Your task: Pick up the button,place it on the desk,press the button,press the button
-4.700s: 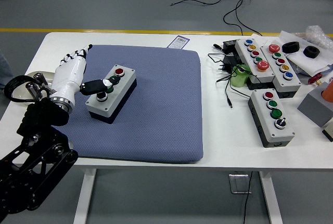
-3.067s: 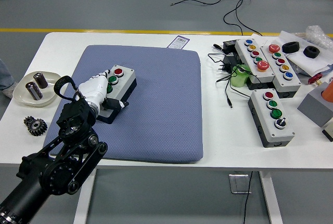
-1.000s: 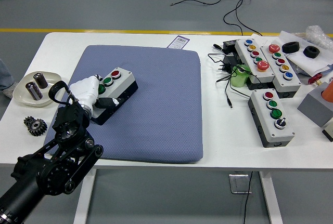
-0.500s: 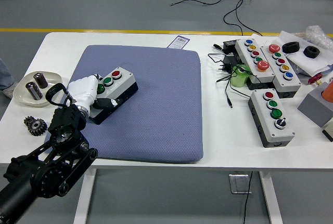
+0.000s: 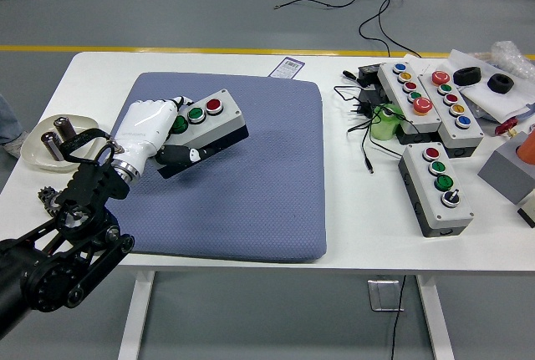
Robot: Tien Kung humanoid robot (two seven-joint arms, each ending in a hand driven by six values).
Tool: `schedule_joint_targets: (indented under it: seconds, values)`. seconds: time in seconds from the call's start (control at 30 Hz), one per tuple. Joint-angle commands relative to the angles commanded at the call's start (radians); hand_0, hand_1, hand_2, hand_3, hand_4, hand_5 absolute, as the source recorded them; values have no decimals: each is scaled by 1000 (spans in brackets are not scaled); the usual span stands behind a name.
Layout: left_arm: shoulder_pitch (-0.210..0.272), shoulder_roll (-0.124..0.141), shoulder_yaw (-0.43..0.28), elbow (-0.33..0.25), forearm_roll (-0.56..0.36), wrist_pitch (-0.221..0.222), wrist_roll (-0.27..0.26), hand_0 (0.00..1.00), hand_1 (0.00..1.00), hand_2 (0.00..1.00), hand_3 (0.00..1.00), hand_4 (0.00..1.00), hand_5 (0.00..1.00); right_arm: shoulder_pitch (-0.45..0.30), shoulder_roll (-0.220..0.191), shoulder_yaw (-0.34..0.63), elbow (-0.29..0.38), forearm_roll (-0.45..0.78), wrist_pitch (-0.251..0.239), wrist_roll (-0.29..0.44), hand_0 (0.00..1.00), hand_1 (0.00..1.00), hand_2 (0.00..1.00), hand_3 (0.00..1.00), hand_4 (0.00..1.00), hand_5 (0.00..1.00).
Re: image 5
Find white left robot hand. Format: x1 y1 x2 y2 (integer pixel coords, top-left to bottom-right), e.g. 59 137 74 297
109 94 219 170

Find grey four-button control box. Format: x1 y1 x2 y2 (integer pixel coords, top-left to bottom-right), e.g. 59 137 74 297
397 142 476 239
155 88 248 180

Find white shallow dish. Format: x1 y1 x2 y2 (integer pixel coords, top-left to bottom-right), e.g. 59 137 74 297
20 114 101 174

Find dark cylindrical battery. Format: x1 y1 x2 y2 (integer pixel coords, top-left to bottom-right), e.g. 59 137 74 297
55 115 76 144
40 130 64 163

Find yellow floor tape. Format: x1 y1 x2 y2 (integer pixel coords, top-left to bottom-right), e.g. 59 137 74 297
0 44 456 58

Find small black gear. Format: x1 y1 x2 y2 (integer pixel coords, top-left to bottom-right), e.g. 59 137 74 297
37 186 64 217

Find blue-grey padded mat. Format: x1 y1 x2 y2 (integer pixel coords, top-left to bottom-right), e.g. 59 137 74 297
104 70 328 264

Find person's leg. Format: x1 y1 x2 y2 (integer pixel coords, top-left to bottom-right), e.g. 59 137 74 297
0 94 27 160

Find purple barcode label tag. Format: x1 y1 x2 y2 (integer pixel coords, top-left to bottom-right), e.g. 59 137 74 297
269 56 305 79

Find white table leg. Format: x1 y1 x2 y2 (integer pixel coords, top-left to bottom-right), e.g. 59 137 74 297
415 274 456 360
116 270 156 360

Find black plug charger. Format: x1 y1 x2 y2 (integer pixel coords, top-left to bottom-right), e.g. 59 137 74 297
347 86 394 121

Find black power adapter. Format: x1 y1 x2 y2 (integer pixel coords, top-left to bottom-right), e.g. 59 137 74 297
357 63 388 89

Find green tape roll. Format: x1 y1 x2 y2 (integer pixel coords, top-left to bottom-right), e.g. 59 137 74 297
370 103 403 141

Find white paper sheets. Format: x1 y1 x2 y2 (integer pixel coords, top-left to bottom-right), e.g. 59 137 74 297
403 48 535 122

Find grey block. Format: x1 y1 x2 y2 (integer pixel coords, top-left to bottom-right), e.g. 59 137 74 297
477 131 535 206

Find clear plastic bubble bag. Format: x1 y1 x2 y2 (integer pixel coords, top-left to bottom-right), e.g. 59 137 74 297
476 40 535 81

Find orange cylinder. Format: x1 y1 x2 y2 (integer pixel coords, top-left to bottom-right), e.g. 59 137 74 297
516 132 535 165

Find small white box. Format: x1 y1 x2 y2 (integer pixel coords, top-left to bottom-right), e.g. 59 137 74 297
517 196 535 228

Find black cord with barrel plug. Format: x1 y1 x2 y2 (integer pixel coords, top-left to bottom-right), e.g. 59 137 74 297
333 84 423 175

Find black floor cable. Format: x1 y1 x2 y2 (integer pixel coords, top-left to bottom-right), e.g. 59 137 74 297
273 0 423 59

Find black foam ring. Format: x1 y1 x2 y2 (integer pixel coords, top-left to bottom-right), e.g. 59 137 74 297
487 74 515 94
453 66 482 86

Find black cable under table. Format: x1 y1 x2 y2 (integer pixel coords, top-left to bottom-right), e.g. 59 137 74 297
390 275 407 360

